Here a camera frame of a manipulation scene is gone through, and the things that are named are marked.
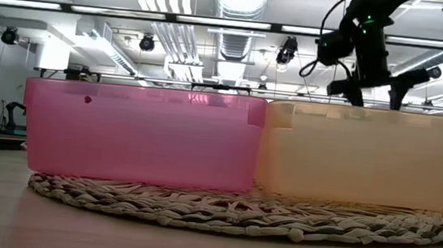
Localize silver round air duct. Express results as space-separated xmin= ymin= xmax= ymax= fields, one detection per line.
xmin=207 ymin=0 xmax=271 ymax=64

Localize black overhead light bar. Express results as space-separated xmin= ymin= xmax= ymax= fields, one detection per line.
xmin=0 ymin=0 xmax=443 ymax=51

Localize round wire basket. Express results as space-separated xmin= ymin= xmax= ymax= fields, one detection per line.
xmin=24 ymin=161 xmax=443 ymax=248

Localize black background rail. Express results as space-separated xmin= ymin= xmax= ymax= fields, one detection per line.
xmin=32 ymin=61 xmax=443 ymax=117

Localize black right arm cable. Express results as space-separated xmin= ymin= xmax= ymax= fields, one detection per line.
xmin=298 ymin=0 xmax=359 ymax=83

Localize white ceiling pipes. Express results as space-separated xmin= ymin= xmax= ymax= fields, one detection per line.
xmin=130 ymin=0 xmax=212 ymax=83

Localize orange translucent plastic bin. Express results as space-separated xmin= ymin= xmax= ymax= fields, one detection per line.
xmin=253 ymin=97 xmax=443 ymax=214

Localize black ceiling spotlight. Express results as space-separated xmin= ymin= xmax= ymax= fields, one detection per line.
xmin=426 ymin=64 xmax=443 ymax=81
xmin=274 ymin=34 xmax=300 ymax=67
xmin=137 ymin=32 xmax=157 ymax=53
xmin=0 ymin=25 xmax=22 ymax=47

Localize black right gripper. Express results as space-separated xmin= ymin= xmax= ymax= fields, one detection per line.
xmin=325 ymin=48 xmax=433 ymax=114

